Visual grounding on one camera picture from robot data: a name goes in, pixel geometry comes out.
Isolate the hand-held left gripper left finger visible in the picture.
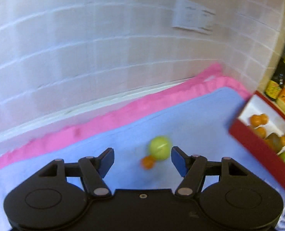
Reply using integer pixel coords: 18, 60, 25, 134
38, 148, 115, 197

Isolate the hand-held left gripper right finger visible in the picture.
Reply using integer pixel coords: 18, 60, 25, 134
171, 146, 250, 197

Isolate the brown kiwi with yellow sticker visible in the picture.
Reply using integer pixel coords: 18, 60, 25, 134
265, 132, 283, 153

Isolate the red box with white inside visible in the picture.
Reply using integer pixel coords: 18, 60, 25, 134
228, 90, 285, 193

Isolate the blue mat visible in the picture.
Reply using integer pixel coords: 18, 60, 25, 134
0, 87, 285, 231

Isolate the pink cloth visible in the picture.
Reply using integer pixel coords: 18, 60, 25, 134
0, 63, 252, 172

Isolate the dark bottle with yellow cap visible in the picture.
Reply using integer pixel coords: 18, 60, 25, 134
264, 54, 285, 102

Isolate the white wall socket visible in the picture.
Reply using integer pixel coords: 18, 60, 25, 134
172, 0, 216, 35

